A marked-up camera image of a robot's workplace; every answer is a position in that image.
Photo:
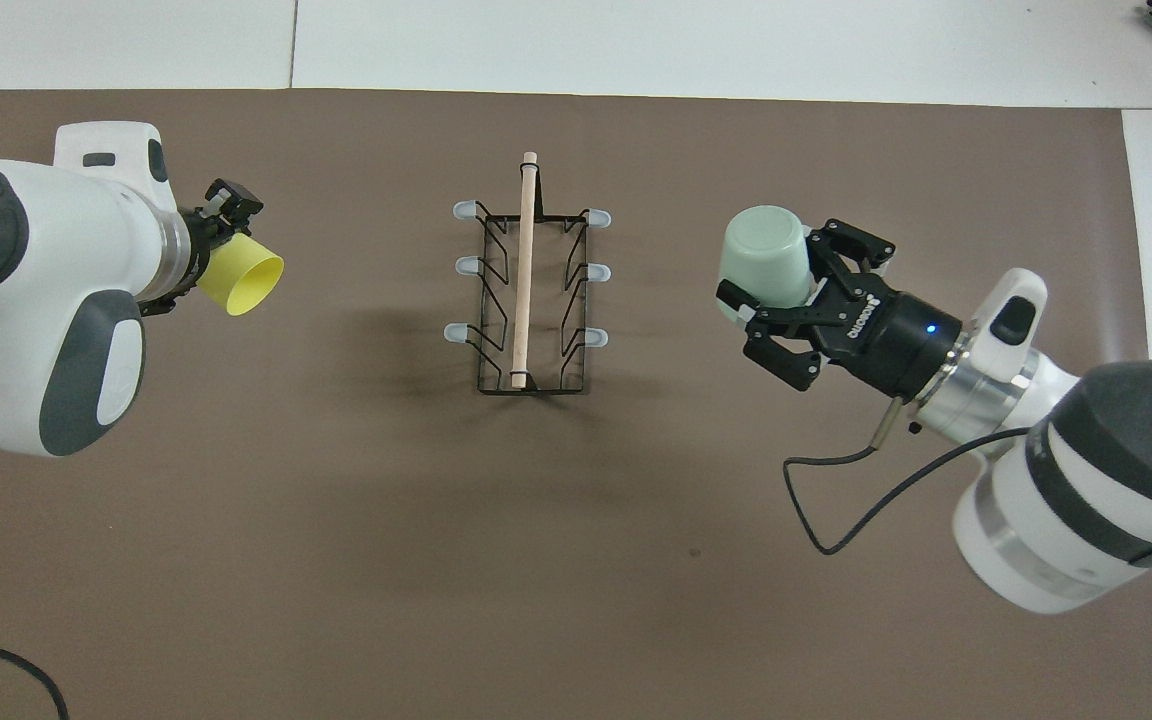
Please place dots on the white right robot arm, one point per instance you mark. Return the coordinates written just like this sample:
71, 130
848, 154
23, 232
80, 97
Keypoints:
1086, 480

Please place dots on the brown table mat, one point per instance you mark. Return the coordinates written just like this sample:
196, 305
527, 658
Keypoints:
436, 550

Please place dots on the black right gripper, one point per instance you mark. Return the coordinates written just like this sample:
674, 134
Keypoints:
886, 335

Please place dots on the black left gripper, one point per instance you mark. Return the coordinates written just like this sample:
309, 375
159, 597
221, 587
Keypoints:
194, 245

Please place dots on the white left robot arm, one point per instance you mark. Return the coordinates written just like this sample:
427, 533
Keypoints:
46, 290

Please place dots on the yellow plastic cup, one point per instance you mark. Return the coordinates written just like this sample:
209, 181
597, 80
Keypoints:
241, 275

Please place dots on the pale green plastic cup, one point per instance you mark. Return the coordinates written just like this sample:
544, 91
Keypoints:
766, 260

